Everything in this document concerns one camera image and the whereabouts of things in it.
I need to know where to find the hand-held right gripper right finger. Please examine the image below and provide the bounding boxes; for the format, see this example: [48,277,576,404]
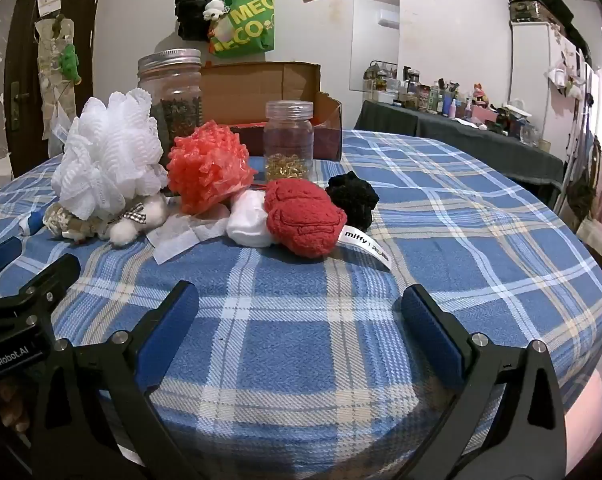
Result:
[400,284,567,480]

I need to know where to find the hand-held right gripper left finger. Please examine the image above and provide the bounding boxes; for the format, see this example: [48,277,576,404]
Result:
[31,280,202,480]

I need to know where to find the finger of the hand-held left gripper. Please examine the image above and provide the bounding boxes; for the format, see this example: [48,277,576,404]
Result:
[8,253,82,321]
[0,236,24,281]

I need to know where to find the beige lace soft toy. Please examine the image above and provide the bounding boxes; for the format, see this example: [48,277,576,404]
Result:
[43,202,112,246]

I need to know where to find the white plush toy checkered bow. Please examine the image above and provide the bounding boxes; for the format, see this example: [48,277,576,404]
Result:
[108,192,168,247]

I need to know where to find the white mesh bath pouf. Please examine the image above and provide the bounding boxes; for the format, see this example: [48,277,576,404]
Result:
[51,87,168,221]

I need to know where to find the black scrunchie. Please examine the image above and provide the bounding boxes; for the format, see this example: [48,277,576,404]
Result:
[325,170,380,231]

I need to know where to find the red mesh bath pouf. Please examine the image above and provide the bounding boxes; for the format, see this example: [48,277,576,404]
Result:
[167,120,258,216]

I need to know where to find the red rabbit towel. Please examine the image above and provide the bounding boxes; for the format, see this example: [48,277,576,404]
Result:
[263,178,393,271]

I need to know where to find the large glass jar metal lid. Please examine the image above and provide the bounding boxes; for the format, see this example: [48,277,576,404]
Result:
[137,49,204,196]

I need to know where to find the cardboard box red inside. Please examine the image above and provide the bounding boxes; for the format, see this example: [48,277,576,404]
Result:
[199,61,343,162]

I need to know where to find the person's left hand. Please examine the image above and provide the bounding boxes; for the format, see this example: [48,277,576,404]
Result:
[0,380,32,435]

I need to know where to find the white gauze cloth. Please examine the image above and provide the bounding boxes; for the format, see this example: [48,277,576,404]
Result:
[147,214,232,264]

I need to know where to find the blue plaid blanket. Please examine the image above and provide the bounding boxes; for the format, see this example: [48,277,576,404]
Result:
[0,129,602,480]

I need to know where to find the clear plastic bag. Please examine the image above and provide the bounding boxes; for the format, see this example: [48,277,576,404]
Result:
[48,105,74,147]

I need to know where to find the beige hanging door organizer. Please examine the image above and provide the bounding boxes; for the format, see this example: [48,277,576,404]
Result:
[33,12,82,126]

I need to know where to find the desk with dark green cloth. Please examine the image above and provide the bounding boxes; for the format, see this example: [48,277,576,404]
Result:
[353,100,564,201]

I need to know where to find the green plush toy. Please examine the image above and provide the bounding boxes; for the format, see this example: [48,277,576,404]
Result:
[58,45,82,83]

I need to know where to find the small clear jar gold contents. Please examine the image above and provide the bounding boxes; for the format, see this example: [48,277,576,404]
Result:
[263,100,315,183]

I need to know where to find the clutter of cosmetic bottles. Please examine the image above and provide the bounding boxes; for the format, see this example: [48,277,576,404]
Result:
[363,60,552,151]

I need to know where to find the dark wooden door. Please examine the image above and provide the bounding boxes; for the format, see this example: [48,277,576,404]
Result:
[3,0,106,178]

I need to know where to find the white wardrobe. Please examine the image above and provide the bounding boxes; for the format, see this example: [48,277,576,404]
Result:
[510,20,599,161]

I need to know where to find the black bag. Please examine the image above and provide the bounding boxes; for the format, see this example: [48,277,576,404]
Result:
[174,0,222,42]

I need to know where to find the green tote bag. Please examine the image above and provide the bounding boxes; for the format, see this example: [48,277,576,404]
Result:
[208,0,277,59]

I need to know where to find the dark bag on wardrobe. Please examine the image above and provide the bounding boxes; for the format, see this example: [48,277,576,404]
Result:
[508,0,589,51]

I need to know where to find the metal door handle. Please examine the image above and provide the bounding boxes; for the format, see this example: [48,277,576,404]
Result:
[8,81,24,131]

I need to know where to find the wall mirror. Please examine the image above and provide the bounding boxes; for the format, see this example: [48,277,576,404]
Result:
[349,0,401,93]

